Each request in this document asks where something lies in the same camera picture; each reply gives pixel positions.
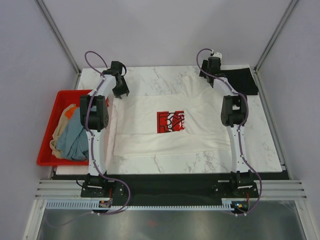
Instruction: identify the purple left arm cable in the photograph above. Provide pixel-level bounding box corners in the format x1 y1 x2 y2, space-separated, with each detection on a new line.
84 50 118 186

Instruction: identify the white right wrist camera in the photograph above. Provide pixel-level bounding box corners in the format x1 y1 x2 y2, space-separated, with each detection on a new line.
210 51 223 60

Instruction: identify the white t-shirt red print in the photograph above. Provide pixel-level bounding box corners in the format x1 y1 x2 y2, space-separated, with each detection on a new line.
113 76 231 157

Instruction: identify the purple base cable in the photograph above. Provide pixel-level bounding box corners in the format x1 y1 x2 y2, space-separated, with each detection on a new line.
90 179 133 217

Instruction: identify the left aluminium frame post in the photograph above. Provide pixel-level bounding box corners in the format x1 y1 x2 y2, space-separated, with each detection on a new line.
34 0 81 76

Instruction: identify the beige t-shirt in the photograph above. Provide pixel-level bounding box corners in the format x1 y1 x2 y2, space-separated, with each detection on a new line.
49 104 78 159

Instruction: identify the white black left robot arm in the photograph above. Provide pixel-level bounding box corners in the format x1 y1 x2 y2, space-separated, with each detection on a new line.
80 61 130 197

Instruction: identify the orange garment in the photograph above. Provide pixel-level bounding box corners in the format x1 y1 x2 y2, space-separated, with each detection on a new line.
64 106 77 120

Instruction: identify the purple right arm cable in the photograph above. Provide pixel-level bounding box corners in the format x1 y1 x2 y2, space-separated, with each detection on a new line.
195 48 263 191

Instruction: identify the white slotted cable duct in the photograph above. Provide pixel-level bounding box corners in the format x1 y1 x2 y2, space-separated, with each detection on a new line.
45 199 234 211

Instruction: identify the light blue t-shirt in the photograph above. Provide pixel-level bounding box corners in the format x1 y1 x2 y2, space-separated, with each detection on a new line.
56 116 89 162

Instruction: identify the aluminium frame post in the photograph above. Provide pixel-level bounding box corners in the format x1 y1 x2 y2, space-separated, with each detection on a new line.
253 0 300 73
34 0 81 76

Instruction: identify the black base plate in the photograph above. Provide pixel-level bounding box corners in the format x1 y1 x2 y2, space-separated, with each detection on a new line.
80 171 289 206

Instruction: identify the right aluminium frame post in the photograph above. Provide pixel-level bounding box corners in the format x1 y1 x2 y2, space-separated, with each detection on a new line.
253 0 300 73

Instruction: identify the folded black t-shirt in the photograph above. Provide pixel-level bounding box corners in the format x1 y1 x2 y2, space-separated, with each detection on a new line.
221 67 259 96

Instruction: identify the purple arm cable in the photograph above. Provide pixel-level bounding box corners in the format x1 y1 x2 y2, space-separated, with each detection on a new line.
84 50 118 186
195 48 263 191

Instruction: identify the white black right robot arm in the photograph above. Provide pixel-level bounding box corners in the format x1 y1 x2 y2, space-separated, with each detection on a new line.
199 52 250 174

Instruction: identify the red plastic bin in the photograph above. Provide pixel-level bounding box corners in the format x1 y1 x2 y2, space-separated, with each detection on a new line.
36 89 110 167

